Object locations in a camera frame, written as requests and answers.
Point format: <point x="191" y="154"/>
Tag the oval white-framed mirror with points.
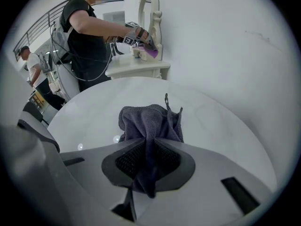
<point x="155" y="20"/>

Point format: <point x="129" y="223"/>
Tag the white louvred window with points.
<point x="114" y="16"/>

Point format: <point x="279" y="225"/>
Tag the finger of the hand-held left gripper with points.
<point x="33" y="127"/>

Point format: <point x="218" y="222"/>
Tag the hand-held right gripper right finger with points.
<point x="211" y="173"/>

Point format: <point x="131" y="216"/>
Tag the ornate white vanity table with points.
<point x="136" y="68"/>

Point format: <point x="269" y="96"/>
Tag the purple cloth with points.
<point x="151" y="53"/>

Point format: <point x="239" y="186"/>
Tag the dark grey cloth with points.
<point x="145" y="121"/>

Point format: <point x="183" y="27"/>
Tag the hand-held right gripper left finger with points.
<point x="89" y="168"/>

